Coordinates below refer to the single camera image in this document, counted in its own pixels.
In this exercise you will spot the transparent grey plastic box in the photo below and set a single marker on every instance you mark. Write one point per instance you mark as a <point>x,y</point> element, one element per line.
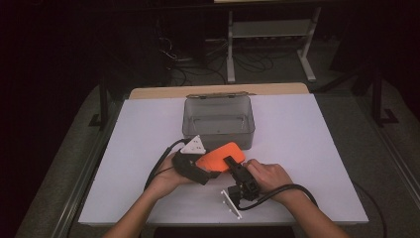
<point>218,122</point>

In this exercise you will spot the grey metal rail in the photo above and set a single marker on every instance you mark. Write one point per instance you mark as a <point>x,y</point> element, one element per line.
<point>393,158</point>
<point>77,191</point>

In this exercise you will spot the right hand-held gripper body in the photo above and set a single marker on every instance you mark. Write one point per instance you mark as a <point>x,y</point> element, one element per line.
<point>246,186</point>

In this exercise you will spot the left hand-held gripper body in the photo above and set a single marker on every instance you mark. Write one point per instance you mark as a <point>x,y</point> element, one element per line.
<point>188,165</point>

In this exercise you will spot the black metal stand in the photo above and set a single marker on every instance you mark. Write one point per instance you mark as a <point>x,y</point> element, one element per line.
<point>378,99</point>
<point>103,99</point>

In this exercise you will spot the white table cover board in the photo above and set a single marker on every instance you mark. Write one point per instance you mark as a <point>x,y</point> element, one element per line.
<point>132,139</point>

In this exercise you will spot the person's left hand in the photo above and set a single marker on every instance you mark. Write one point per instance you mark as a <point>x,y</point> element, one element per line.
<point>166,180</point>

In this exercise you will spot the white metal desk frame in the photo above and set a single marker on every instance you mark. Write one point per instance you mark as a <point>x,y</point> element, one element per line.
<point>270,29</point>

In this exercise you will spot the person's right hand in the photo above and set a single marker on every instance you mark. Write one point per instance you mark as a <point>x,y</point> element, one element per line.
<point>270,177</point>

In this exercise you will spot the wooden table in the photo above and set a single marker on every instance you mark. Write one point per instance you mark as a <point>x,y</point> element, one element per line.
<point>158,91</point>

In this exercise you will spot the orange phone case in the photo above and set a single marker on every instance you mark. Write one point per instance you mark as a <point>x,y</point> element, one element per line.
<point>218,158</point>

